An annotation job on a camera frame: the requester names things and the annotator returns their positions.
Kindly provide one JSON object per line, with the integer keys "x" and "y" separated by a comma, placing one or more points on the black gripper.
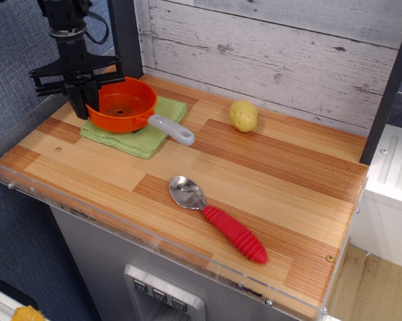
{"x": 74, "y": 69}

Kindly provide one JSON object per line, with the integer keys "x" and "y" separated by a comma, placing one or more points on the orange pan with grey handle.
{"x": 129, "y": 106}

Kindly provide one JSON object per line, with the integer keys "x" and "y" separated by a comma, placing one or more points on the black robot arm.
{"x": 66, "y": 18}

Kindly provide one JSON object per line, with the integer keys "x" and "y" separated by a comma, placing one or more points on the green folded cloth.
{"x": 144, "y": 142}

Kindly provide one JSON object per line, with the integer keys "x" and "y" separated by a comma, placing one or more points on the yellow toy potato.
{"x": 243, "y": 115}

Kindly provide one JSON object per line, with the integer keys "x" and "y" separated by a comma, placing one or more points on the grey cabinet under table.
{"x": 101, "y": 256}

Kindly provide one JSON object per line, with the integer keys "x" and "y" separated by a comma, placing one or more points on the silver dispenser button panel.
{"x": 156, "y": 299}

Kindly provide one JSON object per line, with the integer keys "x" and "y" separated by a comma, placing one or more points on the black and yellow object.
{"x": 16, "y": 305}

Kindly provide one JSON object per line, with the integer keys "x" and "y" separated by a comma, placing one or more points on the clear acrylic table guard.
{"x": 294, "y": 184}

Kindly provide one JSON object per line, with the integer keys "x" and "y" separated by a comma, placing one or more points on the white side unit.
{"x": 377, "y": 224}

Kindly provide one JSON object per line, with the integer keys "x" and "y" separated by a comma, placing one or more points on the dark left upright post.
{"x": 125, "y": 36}

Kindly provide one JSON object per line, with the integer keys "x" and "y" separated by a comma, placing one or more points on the dark upright post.
{"x": 125, "y": 36}
{"x": 383, "y": 111}

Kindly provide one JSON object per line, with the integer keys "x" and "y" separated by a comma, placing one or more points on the spoon with red handle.
{"x": 189, "y": 195}

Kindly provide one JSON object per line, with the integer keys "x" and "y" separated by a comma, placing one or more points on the dark right upright post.
{"x": 383, "y": 111}

